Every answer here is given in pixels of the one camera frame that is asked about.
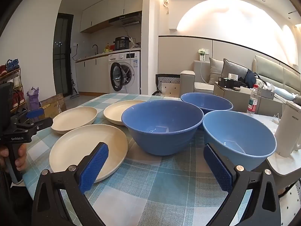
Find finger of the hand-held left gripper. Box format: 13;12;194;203
14;117;54;135
11;108;46;124

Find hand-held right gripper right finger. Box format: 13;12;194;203
203;143;281;226

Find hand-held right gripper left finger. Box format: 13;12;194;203
31;142;110;226

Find cream plate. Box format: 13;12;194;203
103;100;147;125
51;106;98;135
49;124;129;183

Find blue bowl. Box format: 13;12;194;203
202;110;277;171
180;92;234;115
121;100;204;156

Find person's left hand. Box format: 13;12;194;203
0;144;28;169

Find purple bag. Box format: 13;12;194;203
26;87;41;112

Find cardboard box on floor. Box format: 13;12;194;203
40;93;67;114

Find upright floor mop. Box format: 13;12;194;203
70;74;81;99

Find wooden shoe rack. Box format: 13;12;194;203
0;67;28;113

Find shoe rack with shoes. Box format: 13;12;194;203
0;59;26;110

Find teal checked tablecloth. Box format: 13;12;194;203
22;93;267;226

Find black glass door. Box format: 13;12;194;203
53;13;73;97

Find marble coffee table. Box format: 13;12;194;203
255;113;301;192

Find white kitchen base cabinet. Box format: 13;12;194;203
75;52;110;94

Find grey side cabinet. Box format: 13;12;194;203
213;81;283;116

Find clear water bottle red label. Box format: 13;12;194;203
246;84;259;115

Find white electric kettle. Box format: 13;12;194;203
274;100;301;158

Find grey sofa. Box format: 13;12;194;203
180;60;257;94

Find black open box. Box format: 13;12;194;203
217;76;242;89

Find dark jacket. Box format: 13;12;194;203
243;68;268;89

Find light blue pillow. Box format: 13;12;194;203
270;86;297;101

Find grey cushion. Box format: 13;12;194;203
208;57;224;84
221;58;250;82

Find white washing machine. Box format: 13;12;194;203
108;51;141;94

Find black pressure cooker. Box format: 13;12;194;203
113;36;131;51

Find bed with padded headboard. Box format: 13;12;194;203
253;54;301;106

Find black range hood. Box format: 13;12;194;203
109;11;142;28

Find white wall socket panel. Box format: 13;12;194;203
198;48;211;62

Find white wall cabinets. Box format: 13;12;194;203
79;0;144;34

